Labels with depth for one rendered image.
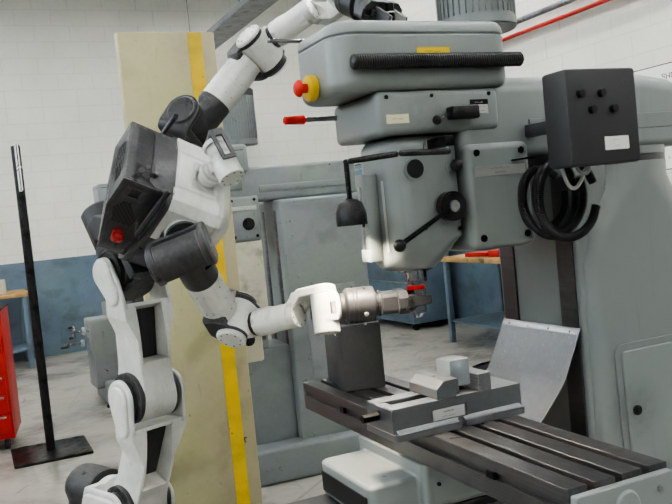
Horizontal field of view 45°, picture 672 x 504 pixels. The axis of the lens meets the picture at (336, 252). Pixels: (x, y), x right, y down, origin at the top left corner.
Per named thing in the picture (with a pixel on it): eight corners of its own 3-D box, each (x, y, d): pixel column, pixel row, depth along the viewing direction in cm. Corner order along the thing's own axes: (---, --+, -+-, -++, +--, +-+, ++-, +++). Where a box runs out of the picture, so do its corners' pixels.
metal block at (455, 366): (451, 387, 186) (449, 361, 186) (437, 383, 191) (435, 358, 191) (470, 383, 188) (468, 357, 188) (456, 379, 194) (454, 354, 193)
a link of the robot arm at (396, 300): (408, 284, 194) (358, 288, 193) (411, 324, 195) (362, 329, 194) (398, 280, 207) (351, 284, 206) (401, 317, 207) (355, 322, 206)
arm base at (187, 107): (151, 136, 209) (190, 134, 206) (161, 94, 214) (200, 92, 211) (177, 165, 222) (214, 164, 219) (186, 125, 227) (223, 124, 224)
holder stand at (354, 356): (345, 392, 228) (338, 322, 227) (328, 378, 250) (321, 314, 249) (386, 386, 231) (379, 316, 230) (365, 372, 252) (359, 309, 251)
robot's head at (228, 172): (210, 192, 197) (228, 170, 192) (193, 159, 200) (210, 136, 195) (231, 191, 202) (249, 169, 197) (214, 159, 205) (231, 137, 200)
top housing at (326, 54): (339, 91, 178) (332, 17, 177) (295, 109, 202) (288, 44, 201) (514, 85, 197) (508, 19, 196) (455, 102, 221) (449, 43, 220)
